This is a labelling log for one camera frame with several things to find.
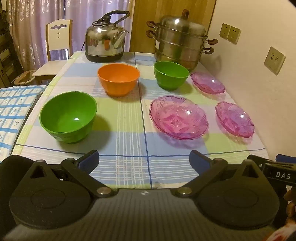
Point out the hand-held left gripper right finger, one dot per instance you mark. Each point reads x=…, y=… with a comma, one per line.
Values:
x=199, y=160

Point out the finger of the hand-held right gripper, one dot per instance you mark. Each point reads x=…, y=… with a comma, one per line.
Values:
x=260, y=160
x=286, y=158

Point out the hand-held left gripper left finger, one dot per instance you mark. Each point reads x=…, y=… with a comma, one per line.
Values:
x=89, y=160

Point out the large pink glass plate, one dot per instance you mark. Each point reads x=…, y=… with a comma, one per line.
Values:
x=178, y=118

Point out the green plastic bowl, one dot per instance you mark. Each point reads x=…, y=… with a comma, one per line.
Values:
x=67, y=115
x=171, y=76

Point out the small pink glass plate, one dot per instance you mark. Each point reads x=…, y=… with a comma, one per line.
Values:
x=233, y=118
x=207, y=82

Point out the orange plastic bowl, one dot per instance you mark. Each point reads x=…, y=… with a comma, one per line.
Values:
x=118, y=78

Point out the person's right hand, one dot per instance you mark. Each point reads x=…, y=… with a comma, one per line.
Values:
x=291, y=204

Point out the checkered tablecloth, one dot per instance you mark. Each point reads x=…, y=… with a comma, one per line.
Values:
x=124, y=129

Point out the blue white checkered cloth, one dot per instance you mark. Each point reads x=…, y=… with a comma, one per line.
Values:
x=13, y=111

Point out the woven basket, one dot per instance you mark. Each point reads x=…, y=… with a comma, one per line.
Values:
x=23, y=77

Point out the stainless steel steamer pot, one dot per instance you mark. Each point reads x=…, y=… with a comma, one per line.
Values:
x=180, y=41

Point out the stainless steel kettle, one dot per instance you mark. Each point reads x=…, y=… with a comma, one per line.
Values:
x=104, y=39

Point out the white wooden chair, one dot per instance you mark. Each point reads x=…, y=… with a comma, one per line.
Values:
x=59, y=34

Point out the dark storage rack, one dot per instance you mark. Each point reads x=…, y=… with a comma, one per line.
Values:
x=7, y=58

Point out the pale purple curtain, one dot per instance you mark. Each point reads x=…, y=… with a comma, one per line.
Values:
x=34, y=14

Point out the wooden door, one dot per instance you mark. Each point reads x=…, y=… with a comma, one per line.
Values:
x=143, y=11

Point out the large beige wall socket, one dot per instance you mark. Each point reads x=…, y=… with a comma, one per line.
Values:
x=274, y=60

